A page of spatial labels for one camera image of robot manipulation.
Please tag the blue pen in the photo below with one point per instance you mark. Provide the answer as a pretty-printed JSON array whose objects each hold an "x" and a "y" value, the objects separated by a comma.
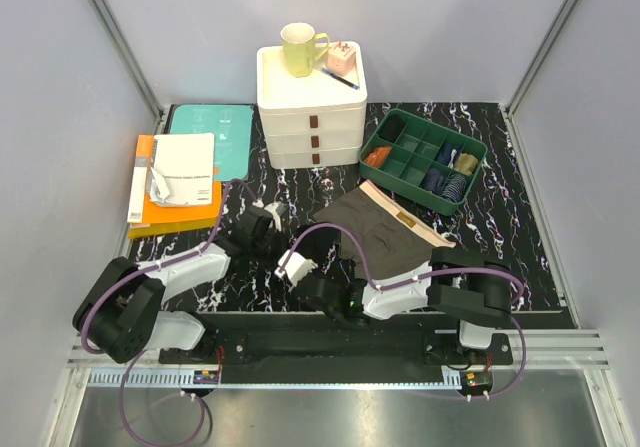
[{"x": 340, "y": 79}]

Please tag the yellow-green mug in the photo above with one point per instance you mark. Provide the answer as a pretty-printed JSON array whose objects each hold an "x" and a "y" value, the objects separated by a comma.
[{"x": 302, "y": 47}]

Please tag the rolled black garment in tray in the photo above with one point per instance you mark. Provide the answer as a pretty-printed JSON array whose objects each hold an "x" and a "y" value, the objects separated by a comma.
[{"x": 391, "y": 129}]

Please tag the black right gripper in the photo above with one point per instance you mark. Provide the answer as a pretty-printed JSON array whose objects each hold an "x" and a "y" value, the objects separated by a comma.
[{"x": 318, "y": 272}]

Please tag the grey underwear with cream waistband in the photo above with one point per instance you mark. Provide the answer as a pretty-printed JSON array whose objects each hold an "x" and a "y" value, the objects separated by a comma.
[{"x": 389, "y": 239}]

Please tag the white three-drawer storage unit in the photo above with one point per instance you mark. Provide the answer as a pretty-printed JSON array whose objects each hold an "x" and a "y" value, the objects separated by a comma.
[{"x": 314, "y": 121}]

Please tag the green divided organizer tray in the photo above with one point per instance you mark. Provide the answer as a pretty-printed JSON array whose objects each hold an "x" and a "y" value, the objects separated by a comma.
[{"x": 413, "y": 154}]

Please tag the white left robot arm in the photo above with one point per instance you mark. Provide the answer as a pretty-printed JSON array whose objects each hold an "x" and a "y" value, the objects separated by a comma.
[{"x": 122, "y": 315}]

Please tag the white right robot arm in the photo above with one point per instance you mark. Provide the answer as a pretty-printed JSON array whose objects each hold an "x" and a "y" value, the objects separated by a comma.
[{"x": 476, "y": 290}]

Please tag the rolled navy garment in tray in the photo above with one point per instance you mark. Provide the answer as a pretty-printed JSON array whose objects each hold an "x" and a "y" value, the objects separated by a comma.
[{"x": 447, "y": 154}]

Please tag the orange book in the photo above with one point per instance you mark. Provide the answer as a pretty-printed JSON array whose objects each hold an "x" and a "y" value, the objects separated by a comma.
[{"x": 148, "y": 219}]

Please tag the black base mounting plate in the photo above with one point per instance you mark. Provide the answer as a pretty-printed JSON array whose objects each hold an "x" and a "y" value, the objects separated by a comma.
[{"x": 249, "y": 337}]

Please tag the rolled khaki garment in tray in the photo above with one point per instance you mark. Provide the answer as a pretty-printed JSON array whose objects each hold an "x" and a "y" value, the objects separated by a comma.
[{"x": 466, "y": 164}]

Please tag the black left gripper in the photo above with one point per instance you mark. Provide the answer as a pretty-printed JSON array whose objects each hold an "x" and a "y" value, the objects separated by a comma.
[{"x": 275, "y": 234}]

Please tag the rolled grey-blue garment in tray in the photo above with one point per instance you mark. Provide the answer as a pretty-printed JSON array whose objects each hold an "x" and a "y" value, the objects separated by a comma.
[{"x": 434, "y": 181}]

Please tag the rolled orange garment in tray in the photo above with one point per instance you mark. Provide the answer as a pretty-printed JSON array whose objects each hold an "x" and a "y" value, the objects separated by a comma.
[{"x": 377, "y": 156}]

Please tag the pink power adapter cube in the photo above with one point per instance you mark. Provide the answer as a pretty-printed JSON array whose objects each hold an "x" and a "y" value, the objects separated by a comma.
[{"x": 341, "y": 58}]

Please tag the teal plastic board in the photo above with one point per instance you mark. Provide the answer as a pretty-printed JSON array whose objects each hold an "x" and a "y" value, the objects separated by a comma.
[{"x": 231, "y": 126}]

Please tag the white paper manual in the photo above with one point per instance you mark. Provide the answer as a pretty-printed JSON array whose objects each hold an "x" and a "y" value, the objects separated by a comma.
[{"x": 182, "y": 170}]

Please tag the rolled striped garment in tray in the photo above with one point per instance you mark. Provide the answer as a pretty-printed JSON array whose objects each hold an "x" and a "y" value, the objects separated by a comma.
[{"x": 454, "y": 188}]

